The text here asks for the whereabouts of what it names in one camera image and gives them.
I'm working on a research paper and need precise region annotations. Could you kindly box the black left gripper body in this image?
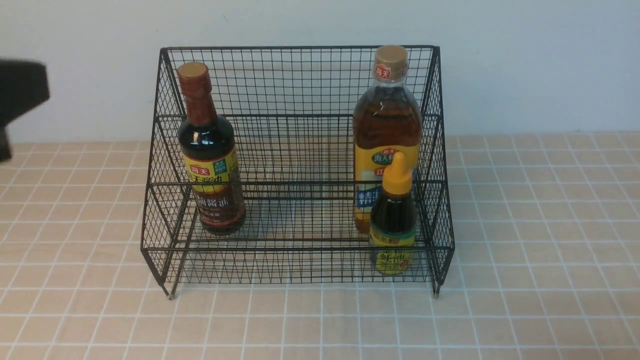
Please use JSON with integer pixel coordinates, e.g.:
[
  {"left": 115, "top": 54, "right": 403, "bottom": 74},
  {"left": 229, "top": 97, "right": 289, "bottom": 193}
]
[{"left": 0, "top": 59, "right": 50, "bottom": 163}]

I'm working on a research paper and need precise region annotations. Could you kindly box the dark soy sauce bottle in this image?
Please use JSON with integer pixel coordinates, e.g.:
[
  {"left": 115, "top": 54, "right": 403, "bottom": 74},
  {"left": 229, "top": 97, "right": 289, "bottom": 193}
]
[{"left": 177, "top": 62, "right": 246, "bottom": 236}]

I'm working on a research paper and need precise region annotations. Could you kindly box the large amber cooking wine bottle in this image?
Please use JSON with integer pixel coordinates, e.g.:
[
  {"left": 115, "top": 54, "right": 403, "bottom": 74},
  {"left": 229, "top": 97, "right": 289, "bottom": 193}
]
[{"left": 352, "top": 45, "right": 422, "bottom": 235}]

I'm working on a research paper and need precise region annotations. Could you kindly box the small yellow-capped sauce bottle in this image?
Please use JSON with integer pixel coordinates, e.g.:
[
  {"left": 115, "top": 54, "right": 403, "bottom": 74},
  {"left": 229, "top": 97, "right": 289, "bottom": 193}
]
[{"left": 368, "top": 152, "right": 418, "bottom": 276}]

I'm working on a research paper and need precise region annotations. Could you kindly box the black wire mesh rack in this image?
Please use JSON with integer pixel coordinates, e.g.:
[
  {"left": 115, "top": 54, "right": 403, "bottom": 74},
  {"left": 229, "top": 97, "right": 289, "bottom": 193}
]
[{"left": 141, "top": 45, "right": 455, "bottom": 299}]

